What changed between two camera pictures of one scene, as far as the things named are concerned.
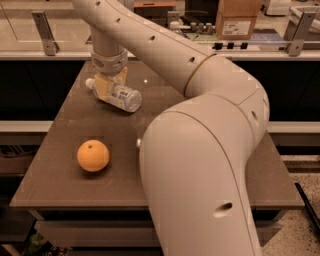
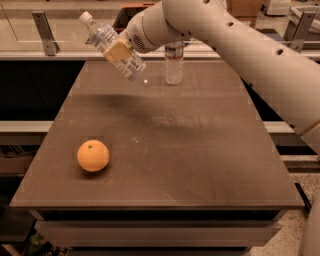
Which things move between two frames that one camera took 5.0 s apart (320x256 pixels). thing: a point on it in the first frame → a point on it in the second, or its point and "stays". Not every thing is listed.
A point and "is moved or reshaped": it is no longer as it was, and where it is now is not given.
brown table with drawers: x=110 y=209 stays
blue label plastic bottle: x=121 y=97 is moved or reshaped
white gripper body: x=108 y=63 → x=132 y=34
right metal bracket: x=299 y=28 stays
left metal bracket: x=41 y=22 stays
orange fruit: x=93 y=155 stays
